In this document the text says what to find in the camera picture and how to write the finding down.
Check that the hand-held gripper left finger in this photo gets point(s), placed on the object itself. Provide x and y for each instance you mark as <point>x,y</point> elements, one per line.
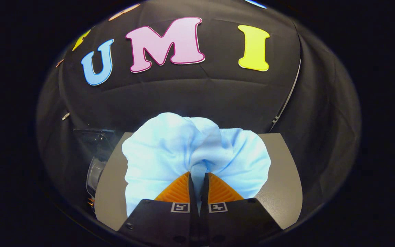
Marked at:
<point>193,195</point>

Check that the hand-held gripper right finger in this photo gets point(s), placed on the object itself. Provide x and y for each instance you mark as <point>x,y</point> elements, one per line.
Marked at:
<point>204,195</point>

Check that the light blue shirt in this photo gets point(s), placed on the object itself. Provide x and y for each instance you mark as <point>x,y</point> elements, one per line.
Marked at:
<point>163,154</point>

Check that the grey washing machine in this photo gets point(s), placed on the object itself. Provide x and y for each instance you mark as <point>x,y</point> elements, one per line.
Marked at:
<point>96,175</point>

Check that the dark transparent washing machine lid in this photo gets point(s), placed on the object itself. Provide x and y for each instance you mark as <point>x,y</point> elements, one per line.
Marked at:
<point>93,139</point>

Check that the grey cabinet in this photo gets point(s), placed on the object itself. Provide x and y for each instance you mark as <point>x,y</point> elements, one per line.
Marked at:
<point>283,192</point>

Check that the silver cloth clip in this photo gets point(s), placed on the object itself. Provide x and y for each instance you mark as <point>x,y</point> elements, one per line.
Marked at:
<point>66,116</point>

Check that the copper cloth clip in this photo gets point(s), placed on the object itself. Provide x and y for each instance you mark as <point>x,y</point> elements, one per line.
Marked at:
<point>59,62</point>

